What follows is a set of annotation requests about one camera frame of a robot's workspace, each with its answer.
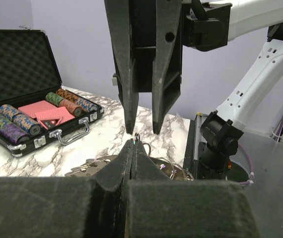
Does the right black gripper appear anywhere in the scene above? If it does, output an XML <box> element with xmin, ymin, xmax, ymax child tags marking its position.
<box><xmin>104</xmin><ymin>0</ymin><xmax>231</xmax><ymax>135</ymax></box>

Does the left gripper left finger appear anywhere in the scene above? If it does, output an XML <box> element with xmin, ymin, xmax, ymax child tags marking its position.
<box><xmin>0</xmin><ymin>140</ymin><xmax>134</xmax><ymax>238</ymax></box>

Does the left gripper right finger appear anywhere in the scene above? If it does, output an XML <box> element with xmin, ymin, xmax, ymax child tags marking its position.
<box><xmin>125</xmin><ymin>140</ymin><xmax>260</xmax><ymax>238</ymax></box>

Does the large metal keyring disc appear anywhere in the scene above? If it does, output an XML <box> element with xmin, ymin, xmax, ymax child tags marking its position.
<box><xmin>64</xmin><ymin>132</ymin><xmax>196</xmax><ymax>181</ymax></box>

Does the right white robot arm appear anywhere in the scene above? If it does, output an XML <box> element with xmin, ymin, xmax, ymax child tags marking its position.
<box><xmin>104</xmin><ymin>0</ymin><xmax>283</xmax><ymax>179</ymax></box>

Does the pink playing card deck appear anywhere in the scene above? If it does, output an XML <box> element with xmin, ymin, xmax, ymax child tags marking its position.
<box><xmin>18</xmin><ymin>100</ymin><xmax>74</xmax><ymax>129</ymax></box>

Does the black poker chip case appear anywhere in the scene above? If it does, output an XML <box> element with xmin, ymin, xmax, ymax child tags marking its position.
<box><xmin>0</xmin><ymin>30</ymin><xmax>104</xmax><ymax>157</ymax></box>

